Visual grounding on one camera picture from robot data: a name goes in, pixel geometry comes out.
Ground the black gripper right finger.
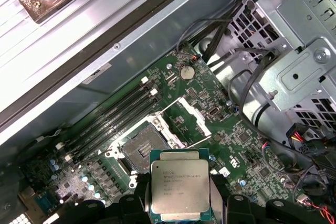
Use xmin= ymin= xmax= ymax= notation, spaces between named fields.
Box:
xmin=209 ymin=174 xmax=313 ymax=224

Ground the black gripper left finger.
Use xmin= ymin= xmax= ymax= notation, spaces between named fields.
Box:
xmin=75 ymin=172 xmax=152 ymax=224

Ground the silver CPU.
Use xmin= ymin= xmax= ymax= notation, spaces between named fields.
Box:
xmin=149 ymin=148 xmax=211 ymax=222

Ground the CPU socket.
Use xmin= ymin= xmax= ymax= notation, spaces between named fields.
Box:
xmin=104 ymin=113 xmax=186 ymax=183

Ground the black power connector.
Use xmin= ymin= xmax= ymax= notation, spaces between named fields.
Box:
xmin=286 ymin=123 xmax=309 ymax=151

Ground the green motherboard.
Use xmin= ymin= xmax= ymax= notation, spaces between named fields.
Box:
xmin=15 ymin=42 xmax=316 ymax=224

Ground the silver coin battery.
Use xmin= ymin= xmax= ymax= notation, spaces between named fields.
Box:
xmin=180 ymin=65 xmax=196 ymax=80

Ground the black PC case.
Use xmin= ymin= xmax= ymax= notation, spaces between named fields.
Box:
xmin=0 ymin=0 xmax=336 ymax=224

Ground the silver metal drive cage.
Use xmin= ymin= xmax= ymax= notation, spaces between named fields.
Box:
xmin=228 ymin=0 xmax=336 ymax=141

